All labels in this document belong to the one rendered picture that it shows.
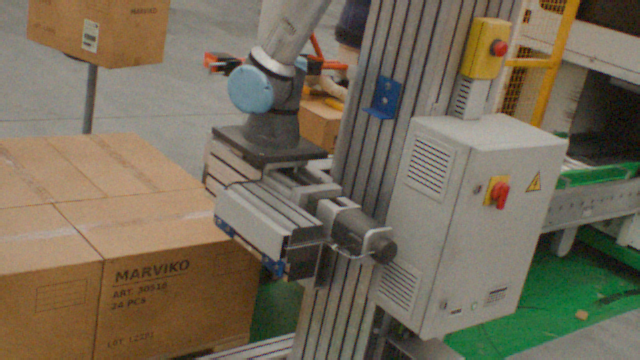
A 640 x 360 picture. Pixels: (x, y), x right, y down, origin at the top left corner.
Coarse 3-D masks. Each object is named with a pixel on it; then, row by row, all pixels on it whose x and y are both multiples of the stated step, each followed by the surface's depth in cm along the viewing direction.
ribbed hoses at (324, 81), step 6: (306, 78) 285; (312, 78) 283; (318, 78) 282; (324, 78) 279; (312, 84) 292; (324, 84) 277; (330, 84) 276; (336, 84) 276; (330, 90) 276; (336, 90) 275; (342, 90) 276; (336, 96) 277; (342, 96) 277
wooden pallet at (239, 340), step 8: (232, 336) 278; (240, 336) 279; (248, 336) 282; (208, 344) 271; (216, 344) 273; (224, 344) 276; (232, 344) 278; (240, 344) 281; (176, 352) 263; (184, 352) 265; (192, 352) 268; (200, 352) 281; (208, 352) 277; (216, 352) 275
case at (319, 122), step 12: (312, 96) 288; (324, 96) 292; (300, 108) 275; (312, 108) 273; (324, 108) 276; (300, 120) 275; (312, 120) 270; (324, 120) 266; (336, 120) 268; (300, 132) 276; (312, 132) 271; (324, 132) 267; (336, 132) 270; (324, 144) 269
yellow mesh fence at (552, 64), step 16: (576, 0) 434; (528, 32) 420; (560, 32) 441; (544, 48) 436; (560, 48) 443; (512, 64) 421; (528, 64) 431; (544, 64) 440; (544, 80) 452; (496, 96) 425; (544, 96) 453; (544, 112) 458
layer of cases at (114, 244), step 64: (0, 192) 257; (64, 192) 266; (128, 192) 276; (192, 192) 288; (0, 256) 219; (64, 256) 226; (128, 256) 235; (192, 256) 251; (0, 320) 216; (64, 320) 229; (128, 320) 244; (192, 320) 262
